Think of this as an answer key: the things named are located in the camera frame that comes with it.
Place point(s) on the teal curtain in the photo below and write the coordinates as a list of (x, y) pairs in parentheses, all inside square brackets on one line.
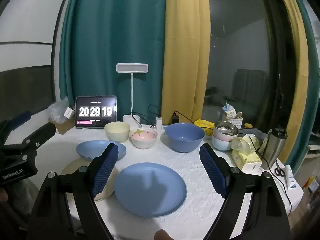
[(112, 30), (311, 80)]

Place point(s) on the cardboard box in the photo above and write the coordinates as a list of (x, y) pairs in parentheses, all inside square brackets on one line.
[(63, 127)]

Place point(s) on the white desk lamp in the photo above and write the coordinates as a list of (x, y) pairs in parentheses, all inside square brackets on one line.
[(132, 68)]

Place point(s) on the white tube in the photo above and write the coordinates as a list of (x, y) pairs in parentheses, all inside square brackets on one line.
[(290, 177)]

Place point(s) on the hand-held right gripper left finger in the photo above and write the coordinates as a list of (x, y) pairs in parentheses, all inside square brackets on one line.
[(105, 170)]

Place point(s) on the deep blue plate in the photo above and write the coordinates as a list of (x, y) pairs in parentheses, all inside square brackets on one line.
[(92, 150)]

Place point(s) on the cream plate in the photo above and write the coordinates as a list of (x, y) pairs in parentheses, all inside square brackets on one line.
[(75, 167)]

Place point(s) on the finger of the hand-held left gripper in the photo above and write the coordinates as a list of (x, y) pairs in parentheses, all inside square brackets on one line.
[(23, 116), (41, 133)]

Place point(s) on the large blue bowl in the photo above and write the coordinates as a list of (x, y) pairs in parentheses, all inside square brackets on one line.
[(185, 137)]

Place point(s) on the yellow tissue pack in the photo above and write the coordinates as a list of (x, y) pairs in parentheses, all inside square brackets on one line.
[(243, 152)]

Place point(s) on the tablet with clock display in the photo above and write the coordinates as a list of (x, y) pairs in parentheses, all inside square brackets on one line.
[(96, 111)]

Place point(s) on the yellow dotted bag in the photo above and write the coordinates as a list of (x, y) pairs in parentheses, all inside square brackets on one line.
[(203, 125)]

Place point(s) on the white slotted basket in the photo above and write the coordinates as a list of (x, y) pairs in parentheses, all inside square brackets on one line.
[(235, 122)]

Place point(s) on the glass sliding door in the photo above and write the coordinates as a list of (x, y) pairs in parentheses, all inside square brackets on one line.
[(237, 42)]

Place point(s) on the cream bowl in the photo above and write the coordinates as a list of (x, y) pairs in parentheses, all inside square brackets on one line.
[(117, 131)]

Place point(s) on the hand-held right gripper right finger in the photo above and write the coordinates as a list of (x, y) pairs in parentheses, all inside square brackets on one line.
[(212, 167)]

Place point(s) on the steel thermos bottle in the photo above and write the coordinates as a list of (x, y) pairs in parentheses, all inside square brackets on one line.
[(273, 147)]

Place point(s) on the person's right hand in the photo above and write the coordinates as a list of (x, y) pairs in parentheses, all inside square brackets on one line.
[(162, 235)]

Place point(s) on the black charger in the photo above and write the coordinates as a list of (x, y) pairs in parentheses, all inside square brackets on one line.
[(175, 119)]

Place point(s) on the black scissors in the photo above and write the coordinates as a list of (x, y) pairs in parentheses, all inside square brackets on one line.
[(279, 171)]

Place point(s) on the pale pink bowl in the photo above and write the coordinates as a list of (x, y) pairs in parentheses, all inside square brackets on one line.
[(220, 137)]

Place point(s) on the clear plastic bag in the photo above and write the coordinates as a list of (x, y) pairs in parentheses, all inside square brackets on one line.
[(57, 110)]

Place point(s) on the yellow curtain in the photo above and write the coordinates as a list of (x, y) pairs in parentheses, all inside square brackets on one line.
[(185, 55), (297, 55)]

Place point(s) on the white charger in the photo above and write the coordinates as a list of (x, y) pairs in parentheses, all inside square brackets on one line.
[(159, 123)]

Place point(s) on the pink strawberry bowl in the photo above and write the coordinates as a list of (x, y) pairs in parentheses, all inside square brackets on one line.
[(143, 138)]

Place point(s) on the light blue bowl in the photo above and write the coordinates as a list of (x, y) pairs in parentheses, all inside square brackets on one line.
[(221, 145)]

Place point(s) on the small white box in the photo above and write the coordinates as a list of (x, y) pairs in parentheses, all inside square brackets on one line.
[(68, 113)]

